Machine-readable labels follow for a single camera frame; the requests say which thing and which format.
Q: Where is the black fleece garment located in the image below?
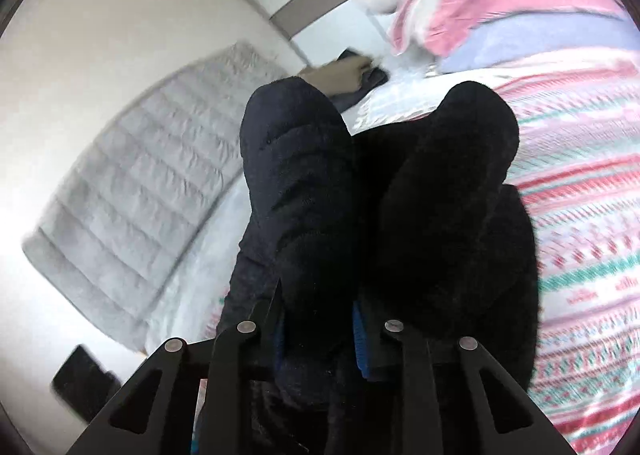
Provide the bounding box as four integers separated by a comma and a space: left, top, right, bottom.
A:
218, 77, 538, 454

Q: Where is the grey quilted comforter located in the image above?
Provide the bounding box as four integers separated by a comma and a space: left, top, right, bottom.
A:
23, 42, 284, 352

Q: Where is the pink patterned fair isle blanket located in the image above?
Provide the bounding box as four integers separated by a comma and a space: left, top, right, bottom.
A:
196, 46, 640, 455

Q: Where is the dark navy and beige pillow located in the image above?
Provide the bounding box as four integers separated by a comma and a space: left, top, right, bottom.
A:
297, 48, 388, 114

